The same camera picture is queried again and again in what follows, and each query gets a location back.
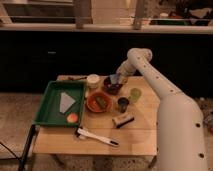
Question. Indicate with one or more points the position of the grey sponge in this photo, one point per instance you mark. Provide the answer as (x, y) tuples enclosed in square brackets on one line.
[(114, 78)]

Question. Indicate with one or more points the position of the dark metal cup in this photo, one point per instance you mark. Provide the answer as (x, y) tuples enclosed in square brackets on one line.
[(122, 104)]

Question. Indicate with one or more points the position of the green plastic tray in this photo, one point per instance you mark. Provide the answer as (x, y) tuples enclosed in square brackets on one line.
[(49, 114)]

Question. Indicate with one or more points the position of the wooden block brush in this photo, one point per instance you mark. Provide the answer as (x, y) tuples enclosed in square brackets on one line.
[(123, 119)]

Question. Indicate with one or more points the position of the grey folded cloth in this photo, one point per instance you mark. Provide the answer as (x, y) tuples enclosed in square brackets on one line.
[(66, 101)]

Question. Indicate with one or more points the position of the white handled brush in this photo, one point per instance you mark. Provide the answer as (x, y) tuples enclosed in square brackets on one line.
[(85, 133)]

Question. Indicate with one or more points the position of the brown spoon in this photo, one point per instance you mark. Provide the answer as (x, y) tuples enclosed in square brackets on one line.
[(76, 79)]

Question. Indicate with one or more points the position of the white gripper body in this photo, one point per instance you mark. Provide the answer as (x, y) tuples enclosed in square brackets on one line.
[(124, 71)]

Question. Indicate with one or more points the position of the orange peach fruit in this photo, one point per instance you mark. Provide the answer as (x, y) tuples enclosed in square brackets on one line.
[(72, 118)]

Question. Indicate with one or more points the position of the green plastic cup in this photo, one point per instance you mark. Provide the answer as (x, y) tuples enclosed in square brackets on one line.
[(135, 94)]

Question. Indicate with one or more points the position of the black pole stand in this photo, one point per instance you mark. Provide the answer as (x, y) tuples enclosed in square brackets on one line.
[(25, 152)]

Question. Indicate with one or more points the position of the green sponge in bowl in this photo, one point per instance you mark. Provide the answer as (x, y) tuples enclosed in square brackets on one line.
[(101, 102)]

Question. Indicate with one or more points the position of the white cup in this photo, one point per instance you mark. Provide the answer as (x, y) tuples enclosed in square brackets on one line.
[(93, 81)]

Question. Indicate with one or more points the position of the orange bowl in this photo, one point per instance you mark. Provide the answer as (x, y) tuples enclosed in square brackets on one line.
[(93, 106)]

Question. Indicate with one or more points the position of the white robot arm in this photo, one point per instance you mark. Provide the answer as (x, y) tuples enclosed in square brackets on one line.
[(180, 134)]

